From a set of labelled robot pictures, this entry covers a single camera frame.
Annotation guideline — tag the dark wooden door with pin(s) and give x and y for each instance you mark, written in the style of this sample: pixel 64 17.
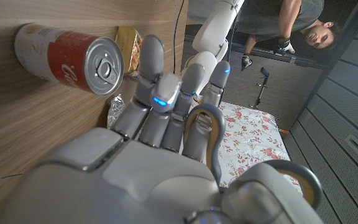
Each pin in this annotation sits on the dark wooden door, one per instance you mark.
pixel 291 90

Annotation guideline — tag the bare person forearm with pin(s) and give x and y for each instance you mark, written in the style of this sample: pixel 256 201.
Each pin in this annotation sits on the bare person forearm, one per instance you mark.
pixel 250 43
pixel 287 18

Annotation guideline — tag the black white glove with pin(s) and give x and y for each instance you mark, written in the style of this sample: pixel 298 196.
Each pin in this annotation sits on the black white glove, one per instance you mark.
pixel 246 61
pixel 284 45

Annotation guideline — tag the person in grey shirt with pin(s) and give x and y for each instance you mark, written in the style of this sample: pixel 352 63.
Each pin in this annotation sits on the person in grey shirt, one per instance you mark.
pixel 319 34

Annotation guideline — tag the floral backdrop cloth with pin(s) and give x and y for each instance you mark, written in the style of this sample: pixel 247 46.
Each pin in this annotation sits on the floral backdrop cloth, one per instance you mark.
pixel 250 137

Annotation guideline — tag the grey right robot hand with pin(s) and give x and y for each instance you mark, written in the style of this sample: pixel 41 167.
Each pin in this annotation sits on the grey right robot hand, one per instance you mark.
pixel 135 180

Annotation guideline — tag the small crumpled aluminum foil piece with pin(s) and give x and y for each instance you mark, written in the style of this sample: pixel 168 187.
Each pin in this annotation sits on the small crumpled aluminum foil piece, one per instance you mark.
pixel 116 110

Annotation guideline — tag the yellow blue Spam box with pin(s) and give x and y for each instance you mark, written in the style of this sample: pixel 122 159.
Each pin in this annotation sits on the yellow blue Spam box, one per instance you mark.
pixel 129 46

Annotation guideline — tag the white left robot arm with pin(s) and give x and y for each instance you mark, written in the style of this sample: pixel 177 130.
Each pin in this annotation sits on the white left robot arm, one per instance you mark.
pixel 216 28

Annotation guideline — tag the red white soup can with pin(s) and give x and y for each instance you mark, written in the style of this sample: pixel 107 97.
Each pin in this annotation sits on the red white soup can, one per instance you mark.
pixel 70 59

